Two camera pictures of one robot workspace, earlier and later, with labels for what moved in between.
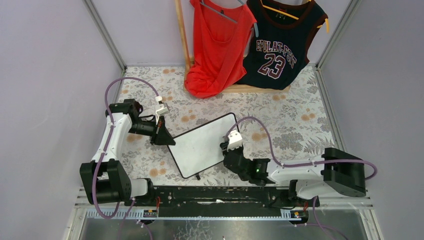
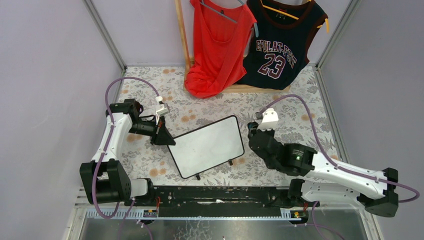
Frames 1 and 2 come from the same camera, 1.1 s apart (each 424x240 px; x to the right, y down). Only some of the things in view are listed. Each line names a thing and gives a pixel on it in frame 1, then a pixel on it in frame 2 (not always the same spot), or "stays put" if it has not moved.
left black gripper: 157,132 stays put
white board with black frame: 199,148 stays put
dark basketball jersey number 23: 285,29 stays put
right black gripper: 232,154 to 259,135
